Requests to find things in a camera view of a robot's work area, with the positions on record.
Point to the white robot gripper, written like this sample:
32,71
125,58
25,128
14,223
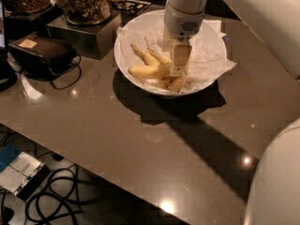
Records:
180,23

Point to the large top yellow banana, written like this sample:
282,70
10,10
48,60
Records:
150,72

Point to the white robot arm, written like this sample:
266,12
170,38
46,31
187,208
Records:
274,197

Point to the white paper bowl liner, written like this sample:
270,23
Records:
209,53

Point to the right lower yellow banana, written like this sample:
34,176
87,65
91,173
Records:
174,84

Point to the left lower yellow banana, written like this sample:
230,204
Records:
144,55

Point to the dark metal jar stand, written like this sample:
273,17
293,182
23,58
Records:
93,41

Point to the glass jar of granola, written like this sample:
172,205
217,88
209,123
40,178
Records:
86,12

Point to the dark left jar stand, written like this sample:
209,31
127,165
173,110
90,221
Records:
22,24

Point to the white box on floor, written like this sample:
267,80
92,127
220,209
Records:
23,176

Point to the blue object on floor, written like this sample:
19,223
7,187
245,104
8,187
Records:
7,155

